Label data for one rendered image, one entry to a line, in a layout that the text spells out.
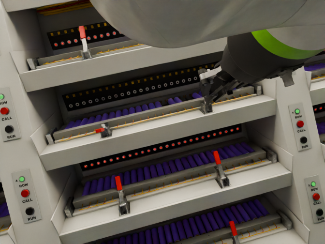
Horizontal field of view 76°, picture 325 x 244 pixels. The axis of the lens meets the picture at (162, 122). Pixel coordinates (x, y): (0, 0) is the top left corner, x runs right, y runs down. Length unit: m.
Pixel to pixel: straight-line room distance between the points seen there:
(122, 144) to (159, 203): 0.18
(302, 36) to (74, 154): 0.49
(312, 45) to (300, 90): 0.44
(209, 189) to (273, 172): 0.18
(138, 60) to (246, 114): 0.31
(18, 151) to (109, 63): 0.30
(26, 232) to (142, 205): 0.28
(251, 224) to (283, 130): 0.29
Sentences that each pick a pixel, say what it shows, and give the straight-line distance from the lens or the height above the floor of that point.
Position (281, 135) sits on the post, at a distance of 0.64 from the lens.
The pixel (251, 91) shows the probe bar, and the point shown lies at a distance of 0.65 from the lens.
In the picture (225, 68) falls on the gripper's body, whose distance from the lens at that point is 0.32.
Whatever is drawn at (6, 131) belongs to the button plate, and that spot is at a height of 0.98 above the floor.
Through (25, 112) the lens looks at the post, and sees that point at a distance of 0.58.
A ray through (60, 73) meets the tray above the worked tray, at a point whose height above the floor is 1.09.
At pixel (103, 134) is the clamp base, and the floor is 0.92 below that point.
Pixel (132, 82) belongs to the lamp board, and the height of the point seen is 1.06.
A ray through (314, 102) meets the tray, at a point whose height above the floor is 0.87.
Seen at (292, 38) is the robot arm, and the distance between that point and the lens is 0.21.
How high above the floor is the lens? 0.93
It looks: 1 degrees down
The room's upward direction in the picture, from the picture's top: 13 degrees counter-clockwise
